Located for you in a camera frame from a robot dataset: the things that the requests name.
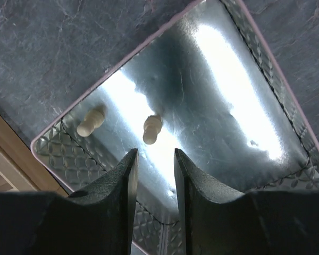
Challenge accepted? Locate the white chess pawn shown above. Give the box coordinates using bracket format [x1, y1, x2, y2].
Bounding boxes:
[142, 115, 162, 145]
[77, 105, 106, 137]

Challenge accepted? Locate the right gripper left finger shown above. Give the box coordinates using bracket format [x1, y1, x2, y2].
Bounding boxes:
[0, 149, 138, 254]

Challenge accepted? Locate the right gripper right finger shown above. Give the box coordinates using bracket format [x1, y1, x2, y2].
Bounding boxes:
[174, 149, 319, 254]

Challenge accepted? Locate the pink clear plastic tray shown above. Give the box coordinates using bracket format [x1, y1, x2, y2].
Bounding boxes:
[31, 1, 319, 254]

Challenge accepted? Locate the wooden chess board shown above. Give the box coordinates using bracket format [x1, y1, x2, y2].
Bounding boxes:
[0, 116, 68, 197]

